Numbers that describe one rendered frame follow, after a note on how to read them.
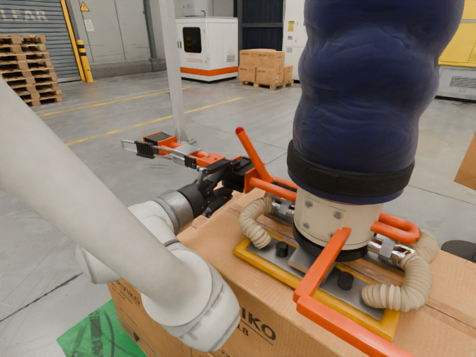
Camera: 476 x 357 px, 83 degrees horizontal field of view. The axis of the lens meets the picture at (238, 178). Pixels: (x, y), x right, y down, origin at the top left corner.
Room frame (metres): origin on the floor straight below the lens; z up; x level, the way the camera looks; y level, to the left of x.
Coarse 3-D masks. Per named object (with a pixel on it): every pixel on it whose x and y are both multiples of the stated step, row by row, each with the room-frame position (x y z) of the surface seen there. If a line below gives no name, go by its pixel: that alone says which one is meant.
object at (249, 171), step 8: (232, 160) 0.65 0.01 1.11; (248, 168) 0.63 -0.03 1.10; (232, 176) 0.59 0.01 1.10; (240, 176) 0.58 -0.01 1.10; (248, 176) 0.58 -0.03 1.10; (256, 176) 0.61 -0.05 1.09; (224, 184) 0.61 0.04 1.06; (232, 184) 0.59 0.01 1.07; (240, 184) 0.59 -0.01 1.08; (248, 184) 0.58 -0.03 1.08; (240, 192) 0.58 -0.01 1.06; (248, 192) 0.58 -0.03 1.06
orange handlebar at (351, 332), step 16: (176, 144) 0.81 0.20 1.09; (208, 160) 0.68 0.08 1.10; (272, 176) 0.60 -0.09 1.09; (272, 192) 0.54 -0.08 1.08; (288, 192) 0.52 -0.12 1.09; (384, 224) 0.41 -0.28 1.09; (400, 224) 0.41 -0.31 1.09; (336, 240) 0.36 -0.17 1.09; (400, 240) 0.38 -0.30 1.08; (416, 240) 0.37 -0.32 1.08; (320, 256) 0.32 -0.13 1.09; (336, 256) 0.34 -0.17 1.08; (320, 272) 0.29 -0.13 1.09; (304, 288) 0.26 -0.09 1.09; (304, 304) 0.24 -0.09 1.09; (320, 304) 0.24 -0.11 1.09; (320, 320) 0.22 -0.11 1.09; (336, 320) 0.21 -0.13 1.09; (352, 320) 0.21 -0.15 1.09; (352, 336) 0.19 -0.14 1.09; (368, 336) 0.19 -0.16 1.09; (368, 352) 0.18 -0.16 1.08; (384, 352) 0.17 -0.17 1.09; (400, 352) 0.17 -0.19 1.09
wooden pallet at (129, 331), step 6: (120, 318) 0.86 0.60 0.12; (120, 324) 0.88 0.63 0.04; (126, 324) 0.83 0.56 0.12; (126, 330) 0.85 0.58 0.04; (132, 330) 0.79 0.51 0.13; (132, 336) 0.81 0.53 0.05; (138, 336) 0.76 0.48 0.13; (138, 342) 0.80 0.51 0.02; (144, 342) 0.73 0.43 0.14; (144, 348) 0.76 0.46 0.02; (150, 348) 0.70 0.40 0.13; (150, 354) 0.74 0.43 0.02; (156, 354) 0.68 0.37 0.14
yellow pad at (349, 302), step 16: (272, 240) 0.49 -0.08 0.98; (240, 256) 0.46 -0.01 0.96; (256, 256) 0.44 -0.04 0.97; (272, 256) 0.44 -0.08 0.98; (288, 256) 0.44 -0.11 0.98; (272, 272) 0.40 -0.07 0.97; (288, 272) 0.40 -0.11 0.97; (336, 272) 0.39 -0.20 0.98; (320, 288) 0.35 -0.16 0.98; (336, 288) 0.35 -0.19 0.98; (352, 288) 0.35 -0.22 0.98; (336, 304) 0.32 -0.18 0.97; (352, 304) 0.32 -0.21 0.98; (368, 320) 0.29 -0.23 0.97; (384, 320) 0.29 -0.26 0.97; (384, 336) 0.27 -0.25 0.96
